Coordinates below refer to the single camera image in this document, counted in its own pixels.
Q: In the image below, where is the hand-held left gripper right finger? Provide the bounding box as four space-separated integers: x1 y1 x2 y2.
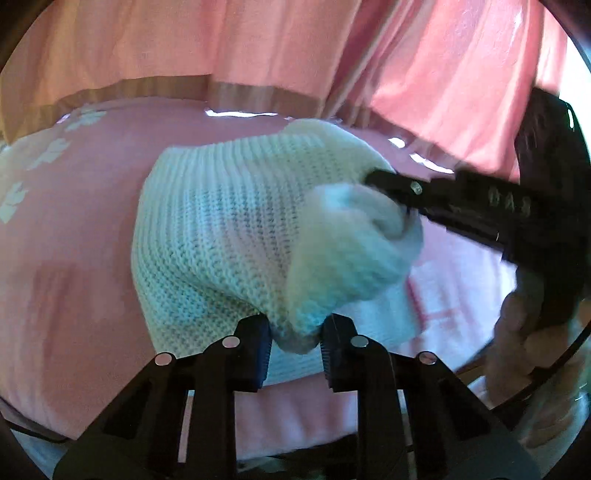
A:
322 314 542 480

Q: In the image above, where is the black cable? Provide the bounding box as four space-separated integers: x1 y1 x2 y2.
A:
0 413 68 445
462 323 591 412

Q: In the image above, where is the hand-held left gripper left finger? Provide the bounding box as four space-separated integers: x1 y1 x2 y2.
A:
52 315 273 480

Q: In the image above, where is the person's right hand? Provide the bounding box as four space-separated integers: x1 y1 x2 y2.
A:
484 290 583 398

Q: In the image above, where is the pink curtain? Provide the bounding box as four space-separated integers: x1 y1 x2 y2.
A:
0 0 570 185

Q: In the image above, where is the colour-block knit sweater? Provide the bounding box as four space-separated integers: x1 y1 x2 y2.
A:
130 119 424 386

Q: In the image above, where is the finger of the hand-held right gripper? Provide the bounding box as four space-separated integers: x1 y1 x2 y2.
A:
404 207 465 237
364 171 459 210

